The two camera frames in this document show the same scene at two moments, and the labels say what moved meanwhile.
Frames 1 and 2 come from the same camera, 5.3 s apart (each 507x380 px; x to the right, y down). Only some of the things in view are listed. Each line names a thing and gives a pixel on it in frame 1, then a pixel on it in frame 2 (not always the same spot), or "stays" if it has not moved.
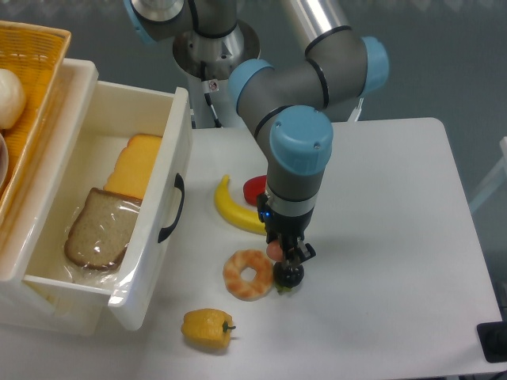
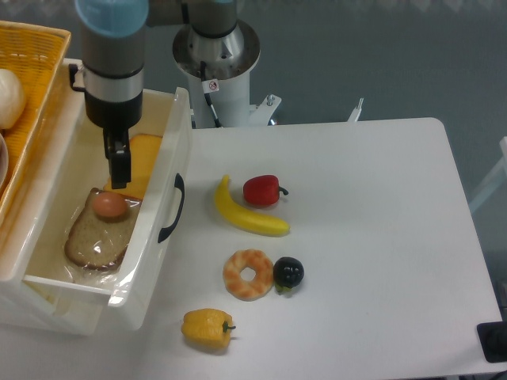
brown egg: x=274 y=250 → x=109 y=204
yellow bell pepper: x=207 y=327 stays
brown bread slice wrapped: x=101 y=229 stays
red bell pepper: x=254 y=187 stays
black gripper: x=280 y=227 → x=116 y=119
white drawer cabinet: x=40 y=305 stays
